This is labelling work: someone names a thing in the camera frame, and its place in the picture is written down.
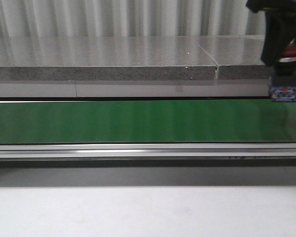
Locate aluminium conveyor side rail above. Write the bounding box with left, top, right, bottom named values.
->
left=0, top=142, right=296, bottom=161

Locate grey stone countertop slab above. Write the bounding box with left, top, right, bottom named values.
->
left=0, top=37, right=216, bottom=81

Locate red mushroom push button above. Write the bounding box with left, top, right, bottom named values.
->
left=268, top=43, right=296, bottom=102

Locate white pleated curtain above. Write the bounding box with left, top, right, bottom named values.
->
left=0, top=0, right=265, bottom=37

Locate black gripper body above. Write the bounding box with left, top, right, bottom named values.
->
left=246, top=0, right=296, bottom=13

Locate green conveyor belt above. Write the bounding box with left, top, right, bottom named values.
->
left=0, top=99, right=296, bottom=144

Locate white base panel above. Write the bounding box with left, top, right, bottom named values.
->
left=0, top=79, right=268, bottom=98

